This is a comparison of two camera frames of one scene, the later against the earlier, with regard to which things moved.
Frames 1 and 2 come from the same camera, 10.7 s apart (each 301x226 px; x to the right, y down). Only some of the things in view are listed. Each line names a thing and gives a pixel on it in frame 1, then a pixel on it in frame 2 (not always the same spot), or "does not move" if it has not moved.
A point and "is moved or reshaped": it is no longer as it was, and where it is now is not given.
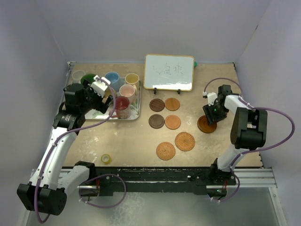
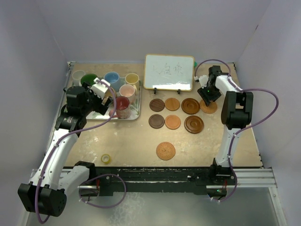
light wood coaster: (172, 122) does not move
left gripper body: (93, 100) does not move
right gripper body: (215, 112) → (209, 92)
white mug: (77, 76) does not move
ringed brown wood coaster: (202, 125) → (194, 124)
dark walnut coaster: (156, 121) does not move
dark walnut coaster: (156, 104) does not move
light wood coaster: (172, 104) does not move
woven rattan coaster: (185, 141) is moved or reshaped
